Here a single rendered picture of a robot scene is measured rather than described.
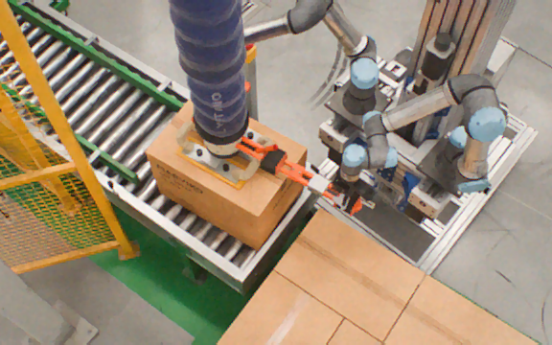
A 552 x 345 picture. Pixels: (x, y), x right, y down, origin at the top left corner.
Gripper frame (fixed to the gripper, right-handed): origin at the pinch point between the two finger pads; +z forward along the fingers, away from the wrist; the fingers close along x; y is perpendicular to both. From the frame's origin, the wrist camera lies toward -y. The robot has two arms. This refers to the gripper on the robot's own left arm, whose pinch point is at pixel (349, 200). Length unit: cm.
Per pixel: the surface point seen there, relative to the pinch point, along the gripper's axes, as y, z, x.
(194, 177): 64, 13, 19
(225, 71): 51, -54, 6
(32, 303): 103, 47, 98
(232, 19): 49, -77, 2
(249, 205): 36.4, 13.5, 17.6
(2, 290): 103, 20, 102
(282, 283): 14, 54, 27
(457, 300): -59, 54, -9
